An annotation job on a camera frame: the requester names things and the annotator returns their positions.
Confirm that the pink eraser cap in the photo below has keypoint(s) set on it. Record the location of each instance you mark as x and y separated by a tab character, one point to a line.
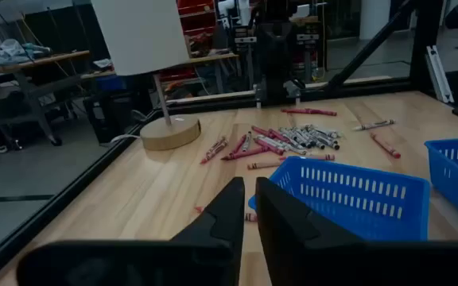
251	217

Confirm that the clear plastic bag pile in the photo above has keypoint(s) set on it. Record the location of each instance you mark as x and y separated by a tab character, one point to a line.
10	51

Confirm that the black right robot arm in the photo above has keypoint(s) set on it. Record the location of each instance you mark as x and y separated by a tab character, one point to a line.
276	47

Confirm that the blue storage bin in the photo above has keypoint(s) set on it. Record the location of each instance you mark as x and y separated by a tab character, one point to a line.
109	83

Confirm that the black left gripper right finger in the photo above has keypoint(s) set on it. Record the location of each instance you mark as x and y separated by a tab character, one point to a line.
312	258

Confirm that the silver aluminium extrusion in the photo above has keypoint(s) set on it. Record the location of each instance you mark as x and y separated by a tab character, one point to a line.
439	75

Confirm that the wooden workbench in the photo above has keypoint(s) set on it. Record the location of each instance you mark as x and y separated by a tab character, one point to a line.
34	59
213	58

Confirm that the red shelving unit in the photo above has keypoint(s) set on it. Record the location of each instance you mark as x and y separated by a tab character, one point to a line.
197	24

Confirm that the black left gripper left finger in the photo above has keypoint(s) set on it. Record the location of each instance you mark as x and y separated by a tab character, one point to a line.
213	262

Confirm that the white shade wooden table lamp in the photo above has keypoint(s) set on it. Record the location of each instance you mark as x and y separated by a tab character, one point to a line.
141	35

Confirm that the black aluminium table frame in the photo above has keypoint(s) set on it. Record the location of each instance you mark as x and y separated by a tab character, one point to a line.
425	39

